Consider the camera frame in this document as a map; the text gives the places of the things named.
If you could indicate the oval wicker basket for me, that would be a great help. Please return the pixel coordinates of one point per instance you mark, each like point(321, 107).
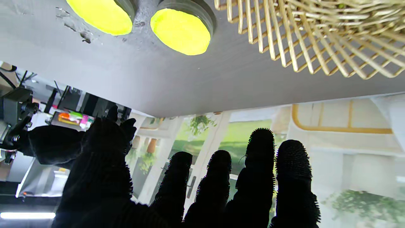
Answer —
point(348, 12)

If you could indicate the white tube light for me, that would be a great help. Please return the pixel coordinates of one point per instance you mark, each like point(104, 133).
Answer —
point(28, 215)

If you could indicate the yellow culture dish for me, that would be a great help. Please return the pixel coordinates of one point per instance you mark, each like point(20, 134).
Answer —
point(180, 31)
point(101, 15)

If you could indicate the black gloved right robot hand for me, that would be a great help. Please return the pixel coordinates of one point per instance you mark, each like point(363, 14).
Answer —
point(53, 145)

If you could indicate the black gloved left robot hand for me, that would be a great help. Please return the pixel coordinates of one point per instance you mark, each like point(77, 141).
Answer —
point(95, 190)

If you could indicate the printed garden room backdrop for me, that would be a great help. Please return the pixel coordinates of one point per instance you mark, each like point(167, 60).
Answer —
point(348, 158)

